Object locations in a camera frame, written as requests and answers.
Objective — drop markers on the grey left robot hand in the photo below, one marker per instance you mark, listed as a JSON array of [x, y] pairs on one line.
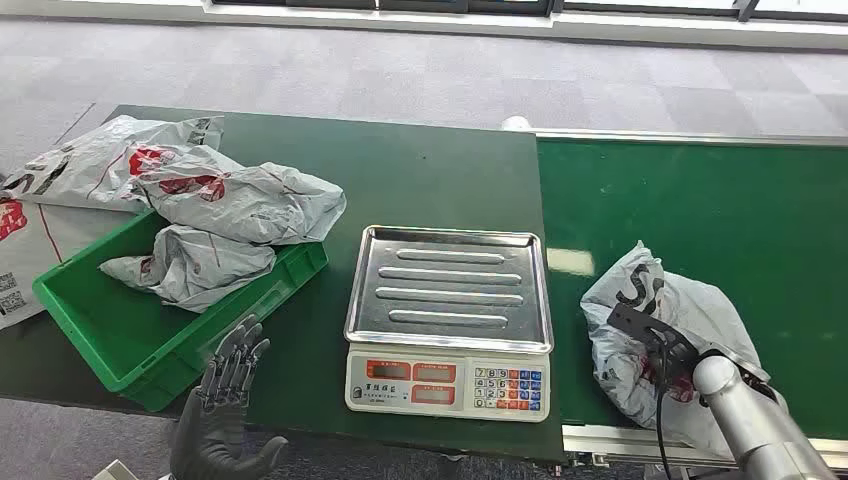
[[212, 437]]

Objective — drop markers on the grey courier bag black letters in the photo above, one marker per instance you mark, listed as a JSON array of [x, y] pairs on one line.
[[702, 311]]

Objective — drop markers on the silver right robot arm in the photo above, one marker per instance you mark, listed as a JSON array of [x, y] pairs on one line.
[[755, 424]]

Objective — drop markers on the white conveyor roller end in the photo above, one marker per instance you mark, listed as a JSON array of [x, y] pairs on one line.
[[515, 123]]

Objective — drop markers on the green conveyor belt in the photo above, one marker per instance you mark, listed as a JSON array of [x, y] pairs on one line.
[[696, 199]]

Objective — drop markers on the green plastic crate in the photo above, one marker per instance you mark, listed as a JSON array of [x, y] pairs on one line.
[[119, 344]]

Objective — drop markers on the small crumpled grey courier bag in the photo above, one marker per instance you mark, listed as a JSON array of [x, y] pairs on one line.
[[199, 265]]

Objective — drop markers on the crumpled grey bag red print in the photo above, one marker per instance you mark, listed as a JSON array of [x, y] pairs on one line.
[[265, 205]]

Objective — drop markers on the flat white bag QR codes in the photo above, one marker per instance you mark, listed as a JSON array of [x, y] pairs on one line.
[[33, 245]]

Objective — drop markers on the steel scale tray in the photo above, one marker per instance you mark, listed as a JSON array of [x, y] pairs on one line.
[[450, 285]]

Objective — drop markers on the large grey courier bag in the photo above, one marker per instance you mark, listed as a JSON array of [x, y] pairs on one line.
[[86, 166]]

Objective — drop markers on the dark green table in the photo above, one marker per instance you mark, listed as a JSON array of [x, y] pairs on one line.
[[411, 179]]

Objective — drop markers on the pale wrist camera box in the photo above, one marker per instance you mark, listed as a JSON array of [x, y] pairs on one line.
[[116, 472]]

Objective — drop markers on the black wrist bracket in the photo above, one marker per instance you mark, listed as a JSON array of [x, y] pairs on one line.
[[646, 328]]

